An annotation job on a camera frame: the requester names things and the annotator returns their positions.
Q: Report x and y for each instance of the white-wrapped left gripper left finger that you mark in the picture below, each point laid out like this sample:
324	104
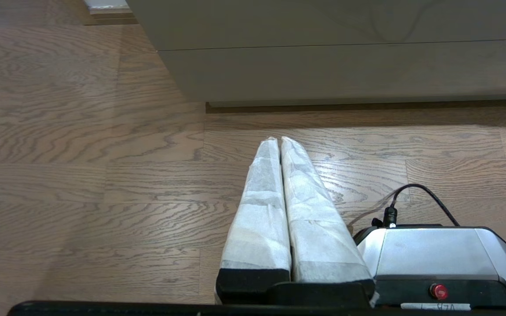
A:
257	228

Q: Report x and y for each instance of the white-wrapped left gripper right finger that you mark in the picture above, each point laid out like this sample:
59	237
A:
319	237

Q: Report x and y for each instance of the beige long drawer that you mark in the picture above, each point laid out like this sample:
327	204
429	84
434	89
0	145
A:
279	22

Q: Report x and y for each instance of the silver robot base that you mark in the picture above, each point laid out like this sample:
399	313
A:
433	254

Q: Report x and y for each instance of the red emergency stop button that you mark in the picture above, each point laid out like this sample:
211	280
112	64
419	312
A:
439	291

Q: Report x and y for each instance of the beige glossy cabinet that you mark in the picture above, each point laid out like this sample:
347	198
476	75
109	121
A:
367	107

